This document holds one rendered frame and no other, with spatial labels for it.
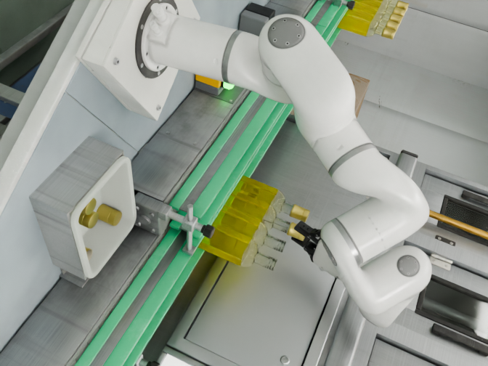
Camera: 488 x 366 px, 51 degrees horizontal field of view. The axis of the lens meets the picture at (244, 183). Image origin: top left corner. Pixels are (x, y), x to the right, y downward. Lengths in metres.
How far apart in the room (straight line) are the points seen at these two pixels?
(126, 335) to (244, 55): 0.60
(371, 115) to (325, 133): 5.85
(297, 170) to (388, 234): 0.86
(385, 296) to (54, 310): 0.65
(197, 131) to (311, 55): 0.55
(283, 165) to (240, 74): 0.80
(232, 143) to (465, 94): 6.44
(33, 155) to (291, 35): 0.46
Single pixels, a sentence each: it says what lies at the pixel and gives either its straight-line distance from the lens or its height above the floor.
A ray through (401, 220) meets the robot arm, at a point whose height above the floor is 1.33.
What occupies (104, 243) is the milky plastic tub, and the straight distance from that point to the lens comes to 1.12.
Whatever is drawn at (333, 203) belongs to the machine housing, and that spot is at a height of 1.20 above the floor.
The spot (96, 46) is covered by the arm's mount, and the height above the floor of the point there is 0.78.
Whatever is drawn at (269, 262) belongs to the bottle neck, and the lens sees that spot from 1.23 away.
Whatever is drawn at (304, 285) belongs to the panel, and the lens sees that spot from 1.38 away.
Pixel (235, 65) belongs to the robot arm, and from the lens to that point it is 0.90.
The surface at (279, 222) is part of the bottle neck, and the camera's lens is 1.30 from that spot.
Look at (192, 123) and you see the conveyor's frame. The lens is 1.31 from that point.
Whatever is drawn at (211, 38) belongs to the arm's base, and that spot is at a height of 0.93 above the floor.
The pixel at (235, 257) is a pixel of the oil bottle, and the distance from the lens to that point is 1.24.
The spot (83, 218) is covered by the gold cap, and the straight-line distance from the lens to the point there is 1.03.
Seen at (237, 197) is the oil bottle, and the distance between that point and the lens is 1.31.
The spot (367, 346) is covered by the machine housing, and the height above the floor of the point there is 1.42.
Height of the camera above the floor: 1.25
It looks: 12 degrees down
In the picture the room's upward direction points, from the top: 112 degrees clockwise
